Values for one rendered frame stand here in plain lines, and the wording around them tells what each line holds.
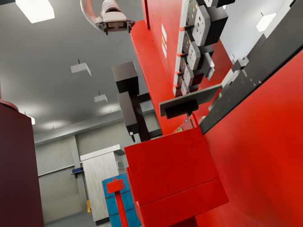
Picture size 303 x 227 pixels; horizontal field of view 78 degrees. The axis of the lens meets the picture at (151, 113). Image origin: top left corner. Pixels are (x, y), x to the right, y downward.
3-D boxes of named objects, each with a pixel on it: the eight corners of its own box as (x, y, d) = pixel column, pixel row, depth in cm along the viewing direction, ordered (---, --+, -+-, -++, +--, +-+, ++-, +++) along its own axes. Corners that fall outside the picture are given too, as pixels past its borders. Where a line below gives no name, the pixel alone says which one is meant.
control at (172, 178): (137, 215, 49) (120, 149, 54) (191, 195, 53) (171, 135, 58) (146, 235, 31) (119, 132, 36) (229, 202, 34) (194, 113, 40)
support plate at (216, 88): (160, 116, 92) (159, 115, 93) (211, 101, 93) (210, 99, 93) (159, 105, 75) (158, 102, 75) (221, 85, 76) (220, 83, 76)
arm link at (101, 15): (99, 18, 88) (110, 1, 84) (97, 10, 97) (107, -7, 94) (114, 29, 93) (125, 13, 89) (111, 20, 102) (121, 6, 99)
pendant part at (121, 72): (134, 147, 229) (117, 87, 254) (153, 141, 232) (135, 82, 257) (131, 139, 181) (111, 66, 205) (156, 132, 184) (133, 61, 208)
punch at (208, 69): (207, 81, 92) (199, 65, 94) (211, 80, 92) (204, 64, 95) (212, 71, 82) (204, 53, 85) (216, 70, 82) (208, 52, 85)
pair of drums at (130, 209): (108, 238, 303) (96, 181, 329) (121, 219, 420) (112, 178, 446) (153, 223, 308) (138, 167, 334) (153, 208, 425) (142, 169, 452)
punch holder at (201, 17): (198, 48, 80) (185, 19, 85) (217, 43, 80) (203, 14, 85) (206, 22, 66) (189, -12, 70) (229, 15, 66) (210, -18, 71)
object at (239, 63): (222, 92, 77) (219, 85, 78) (229, 89, 77) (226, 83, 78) (241, 66, 58) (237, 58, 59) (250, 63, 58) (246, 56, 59)
